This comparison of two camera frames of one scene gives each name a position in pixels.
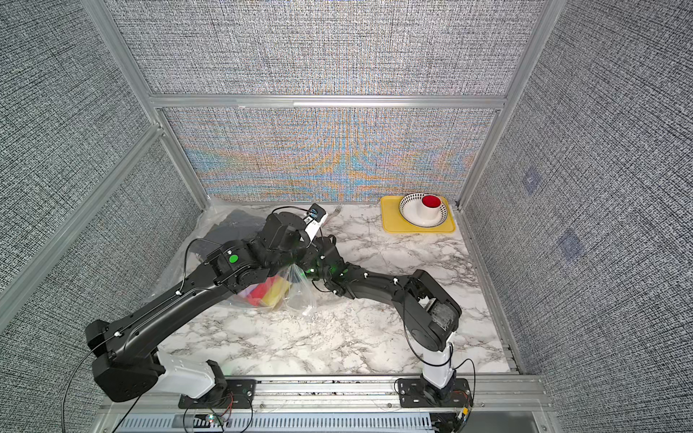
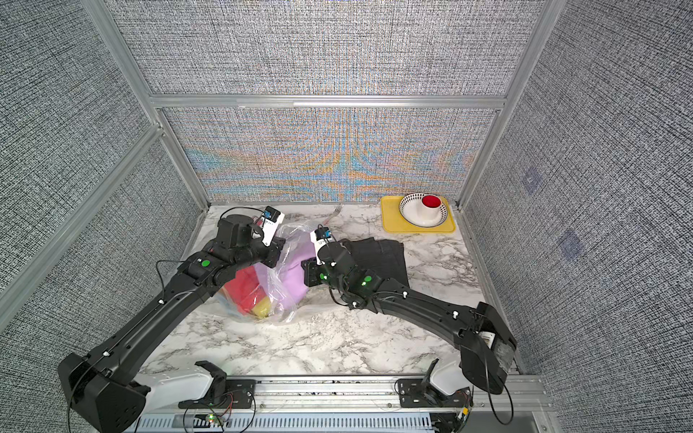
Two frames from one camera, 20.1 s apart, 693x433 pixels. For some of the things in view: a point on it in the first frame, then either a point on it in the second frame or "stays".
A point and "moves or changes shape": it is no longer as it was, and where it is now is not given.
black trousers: [239, 225] moves or changes shape
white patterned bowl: [409, 207] stays
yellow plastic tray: [392, 220] stays
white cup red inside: [429, 207] stays
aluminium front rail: [495, 392] stays
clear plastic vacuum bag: [217, 225] moves or changes shape
